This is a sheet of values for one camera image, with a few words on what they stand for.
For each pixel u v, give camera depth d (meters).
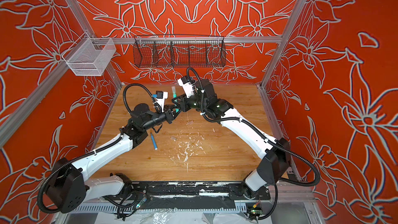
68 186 0.40
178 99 0.68
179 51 0.99
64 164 0.41
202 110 0.55
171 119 0.68
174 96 0.67
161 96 0.64
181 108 0.63
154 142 0.89
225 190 0.74
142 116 0.57
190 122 0.98
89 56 0.92
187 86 0.62
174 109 0.69
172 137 0.92
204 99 0.54
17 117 0.53
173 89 0.67
